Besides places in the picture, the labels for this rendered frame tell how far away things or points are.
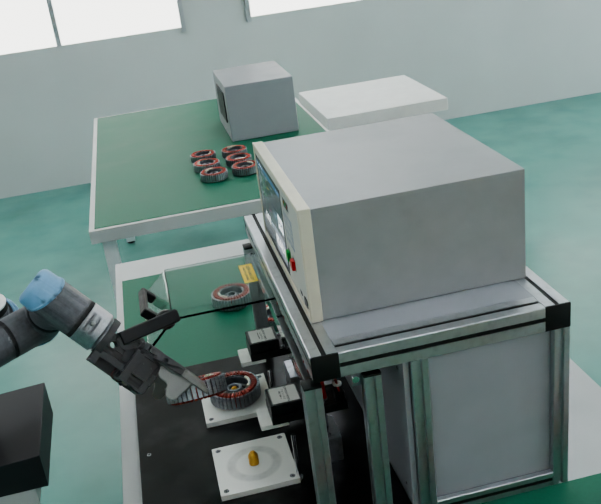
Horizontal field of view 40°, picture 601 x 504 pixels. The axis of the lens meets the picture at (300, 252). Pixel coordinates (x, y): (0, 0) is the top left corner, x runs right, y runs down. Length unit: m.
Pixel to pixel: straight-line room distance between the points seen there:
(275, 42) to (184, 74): 0.70
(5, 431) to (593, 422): 1.20
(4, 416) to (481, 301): 1.05
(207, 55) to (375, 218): 4.86
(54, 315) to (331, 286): 0.48
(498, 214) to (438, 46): 5.17
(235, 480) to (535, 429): 0.56
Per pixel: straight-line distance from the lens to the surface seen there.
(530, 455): 1.57
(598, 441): 1.73
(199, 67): 6.15
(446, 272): 1.43
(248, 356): 1.80
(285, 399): 1.57
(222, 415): 1.80
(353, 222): 1.34
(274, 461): 1.65
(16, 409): 1.93
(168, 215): 3.09
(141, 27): 6.08
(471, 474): 1.54
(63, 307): 1.47
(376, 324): 1.37
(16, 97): 6.19
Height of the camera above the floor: 1.78
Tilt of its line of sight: 23 degrees down
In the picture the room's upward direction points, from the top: 7 degrees counter-clockwise
